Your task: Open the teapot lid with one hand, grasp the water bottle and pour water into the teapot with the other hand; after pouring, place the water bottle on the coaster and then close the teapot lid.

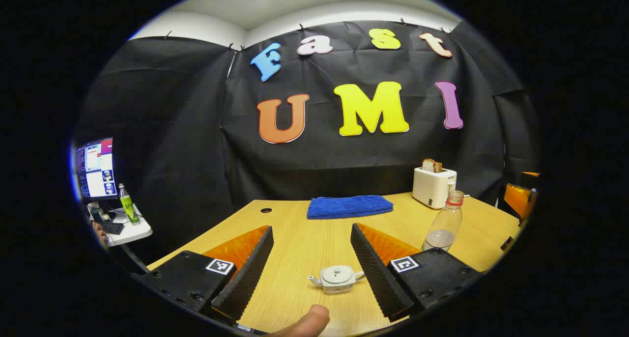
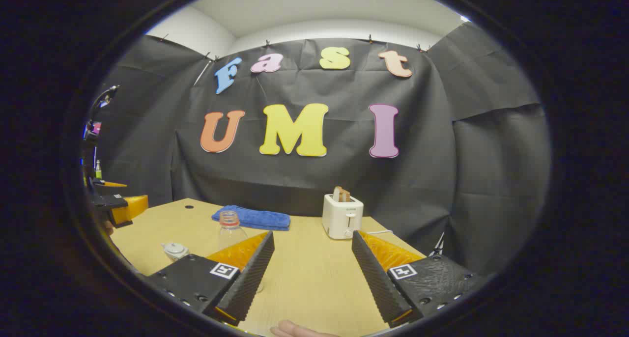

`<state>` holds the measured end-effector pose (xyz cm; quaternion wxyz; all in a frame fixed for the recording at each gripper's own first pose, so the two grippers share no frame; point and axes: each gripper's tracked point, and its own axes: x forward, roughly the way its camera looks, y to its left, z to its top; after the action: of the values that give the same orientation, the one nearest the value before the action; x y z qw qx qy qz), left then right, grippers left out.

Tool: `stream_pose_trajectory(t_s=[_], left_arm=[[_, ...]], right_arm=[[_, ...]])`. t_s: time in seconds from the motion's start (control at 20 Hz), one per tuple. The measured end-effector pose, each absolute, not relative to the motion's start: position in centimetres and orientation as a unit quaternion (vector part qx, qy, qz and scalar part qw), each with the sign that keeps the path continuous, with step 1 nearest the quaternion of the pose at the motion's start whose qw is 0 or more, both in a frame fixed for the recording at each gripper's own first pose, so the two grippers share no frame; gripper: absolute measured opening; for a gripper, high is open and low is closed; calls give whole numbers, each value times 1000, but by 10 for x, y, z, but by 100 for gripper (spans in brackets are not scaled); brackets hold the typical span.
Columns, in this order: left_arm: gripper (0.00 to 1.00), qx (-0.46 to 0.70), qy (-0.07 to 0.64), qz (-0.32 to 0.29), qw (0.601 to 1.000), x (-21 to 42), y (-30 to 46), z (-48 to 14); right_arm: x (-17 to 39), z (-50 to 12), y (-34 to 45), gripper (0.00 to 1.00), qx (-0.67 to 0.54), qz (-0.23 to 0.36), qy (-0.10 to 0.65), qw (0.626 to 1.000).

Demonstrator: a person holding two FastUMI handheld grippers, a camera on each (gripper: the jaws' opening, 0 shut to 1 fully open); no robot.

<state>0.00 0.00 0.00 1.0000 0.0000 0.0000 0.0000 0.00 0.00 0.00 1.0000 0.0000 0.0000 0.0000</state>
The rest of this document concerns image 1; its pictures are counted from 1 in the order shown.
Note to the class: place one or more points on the clear plastic water bottle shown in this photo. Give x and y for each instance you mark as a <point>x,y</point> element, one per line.
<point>444,229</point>

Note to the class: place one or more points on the bread slice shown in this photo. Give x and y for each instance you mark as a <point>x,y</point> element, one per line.
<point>431,166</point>

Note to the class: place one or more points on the black keyboard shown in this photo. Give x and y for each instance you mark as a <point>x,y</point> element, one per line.
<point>112,228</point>

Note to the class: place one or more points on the white toaster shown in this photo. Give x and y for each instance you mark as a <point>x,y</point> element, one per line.
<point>432,189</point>

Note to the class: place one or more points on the white floral teacup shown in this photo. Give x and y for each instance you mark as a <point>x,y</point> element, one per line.
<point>339,283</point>

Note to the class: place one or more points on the blue folded towel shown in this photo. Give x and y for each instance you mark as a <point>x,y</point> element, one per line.
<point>349,207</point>

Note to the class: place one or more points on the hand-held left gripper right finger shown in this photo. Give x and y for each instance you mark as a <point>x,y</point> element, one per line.
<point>373,273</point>

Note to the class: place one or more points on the green drink bottle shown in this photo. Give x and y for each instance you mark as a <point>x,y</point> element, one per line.
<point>129,209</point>

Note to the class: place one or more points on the computer monitor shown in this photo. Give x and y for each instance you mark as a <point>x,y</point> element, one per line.
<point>96,170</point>

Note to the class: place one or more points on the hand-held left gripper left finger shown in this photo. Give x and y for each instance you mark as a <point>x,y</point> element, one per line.
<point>250,273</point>

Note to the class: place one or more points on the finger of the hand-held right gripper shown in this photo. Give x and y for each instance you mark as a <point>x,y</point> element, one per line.
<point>516,199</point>

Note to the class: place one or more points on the white side table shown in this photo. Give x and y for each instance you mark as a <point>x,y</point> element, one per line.
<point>130,231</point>

